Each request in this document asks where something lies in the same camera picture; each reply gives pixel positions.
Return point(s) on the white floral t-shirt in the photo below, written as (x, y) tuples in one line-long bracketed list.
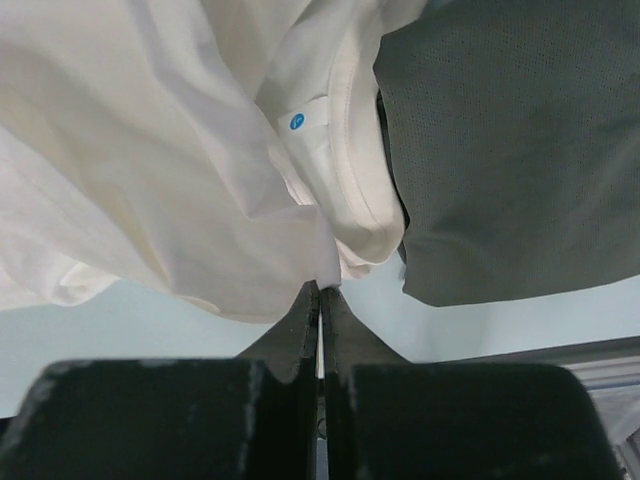
[(223, 152)]

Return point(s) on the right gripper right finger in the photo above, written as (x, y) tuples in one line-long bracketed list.
[(388, 418)]

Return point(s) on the aluminium frame rail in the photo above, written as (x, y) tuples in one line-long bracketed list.
[(609, 370)]

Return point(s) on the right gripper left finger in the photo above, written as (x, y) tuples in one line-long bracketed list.
[(249, 417)]

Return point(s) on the folded dark grey t-shirt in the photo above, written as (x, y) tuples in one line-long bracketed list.
[(513, 141)]

